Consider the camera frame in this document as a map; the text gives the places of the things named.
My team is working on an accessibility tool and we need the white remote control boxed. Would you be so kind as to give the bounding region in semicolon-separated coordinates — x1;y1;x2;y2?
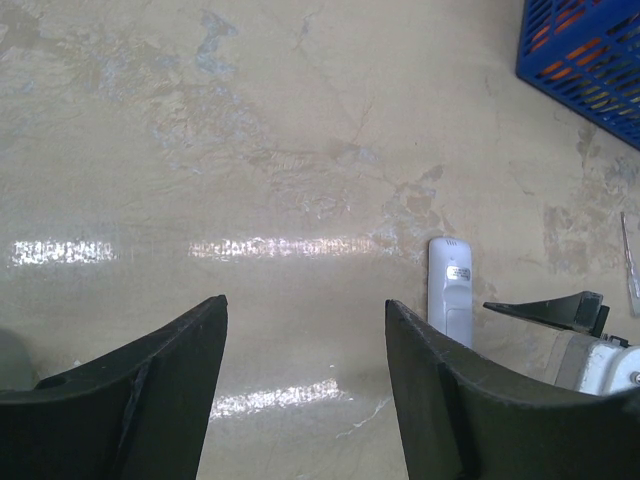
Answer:
427;237;473;348

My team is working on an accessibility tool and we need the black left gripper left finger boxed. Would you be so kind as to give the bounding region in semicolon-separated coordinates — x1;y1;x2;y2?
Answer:
1;295;228;479

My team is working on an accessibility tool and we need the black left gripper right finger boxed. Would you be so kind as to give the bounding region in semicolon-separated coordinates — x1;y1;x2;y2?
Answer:
385;300;639;479

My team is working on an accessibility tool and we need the clear handled screwdriver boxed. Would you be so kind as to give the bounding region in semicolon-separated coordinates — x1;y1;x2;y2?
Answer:
620;212;639;318

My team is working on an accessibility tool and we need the blue plastic basket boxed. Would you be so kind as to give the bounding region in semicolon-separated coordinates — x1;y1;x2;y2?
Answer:
515;0;639;148

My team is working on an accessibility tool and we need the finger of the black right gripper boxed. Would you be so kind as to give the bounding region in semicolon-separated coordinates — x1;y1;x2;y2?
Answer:
483;291;610;336

